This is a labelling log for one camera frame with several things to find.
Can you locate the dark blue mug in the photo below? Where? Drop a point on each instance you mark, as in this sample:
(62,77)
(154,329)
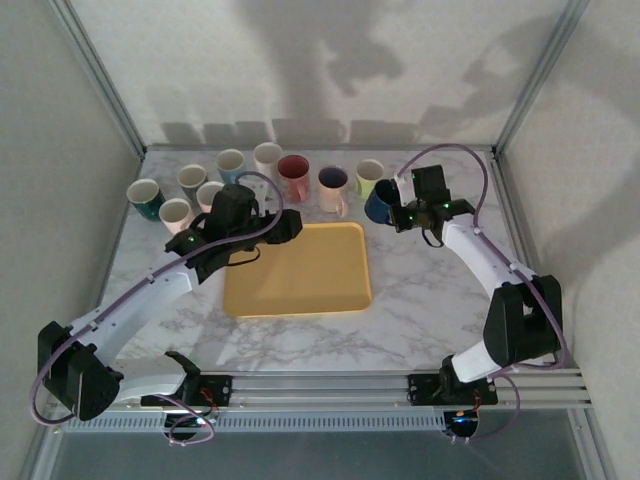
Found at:
(377,210)

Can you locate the light green mug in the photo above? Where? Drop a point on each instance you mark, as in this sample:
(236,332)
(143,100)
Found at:
(365,185)

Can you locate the pale pink mug purple interior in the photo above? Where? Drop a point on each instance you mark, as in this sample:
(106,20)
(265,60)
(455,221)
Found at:
(330,197)

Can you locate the light blue mug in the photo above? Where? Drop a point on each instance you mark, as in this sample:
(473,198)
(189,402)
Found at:
(227,159)

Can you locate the grey mug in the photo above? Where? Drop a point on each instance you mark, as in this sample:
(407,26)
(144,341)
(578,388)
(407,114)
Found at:
(192,176)

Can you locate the pink floral mug red interior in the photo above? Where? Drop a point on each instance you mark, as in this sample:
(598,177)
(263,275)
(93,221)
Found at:
(292,167)

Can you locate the light pink ceramic mug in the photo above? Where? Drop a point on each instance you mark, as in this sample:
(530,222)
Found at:
(172,222)

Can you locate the white faceted mug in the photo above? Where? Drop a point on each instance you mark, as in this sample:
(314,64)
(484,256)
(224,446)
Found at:
(267,152)

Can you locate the teal patterned mug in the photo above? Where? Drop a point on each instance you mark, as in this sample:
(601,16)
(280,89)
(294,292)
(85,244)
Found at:
(150,207)

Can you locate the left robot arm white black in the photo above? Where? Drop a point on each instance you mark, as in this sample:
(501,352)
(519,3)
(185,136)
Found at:
(140,295)

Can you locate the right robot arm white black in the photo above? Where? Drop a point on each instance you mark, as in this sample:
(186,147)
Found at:
(470,255)

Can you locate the yellow plastic tray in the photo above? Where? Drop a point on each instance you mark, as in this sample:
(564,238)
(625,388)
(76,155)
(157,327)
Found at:
(300,280)

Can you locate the aluminium table edge rail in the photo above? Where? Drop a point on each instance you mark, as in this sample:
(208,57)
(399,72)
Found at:
(300,147)

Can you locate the aluminium side rail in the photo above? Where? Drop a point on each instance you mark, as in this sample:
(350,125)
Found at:
(507,200)

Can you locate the aluminium upright post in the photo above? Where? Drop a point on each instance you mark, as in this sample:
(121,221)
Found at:
(539,75)
(102,80)

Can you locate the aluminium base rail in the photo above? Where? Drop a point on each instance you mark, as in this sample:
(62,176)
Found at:
(320,390)

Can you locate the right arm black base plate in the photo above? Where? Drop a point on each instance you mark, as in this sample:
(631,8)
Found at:
(420,390)

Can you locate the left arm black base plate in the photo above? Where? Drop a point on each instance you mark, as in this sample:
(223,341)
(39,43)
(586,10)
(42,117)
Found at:
(220,387)

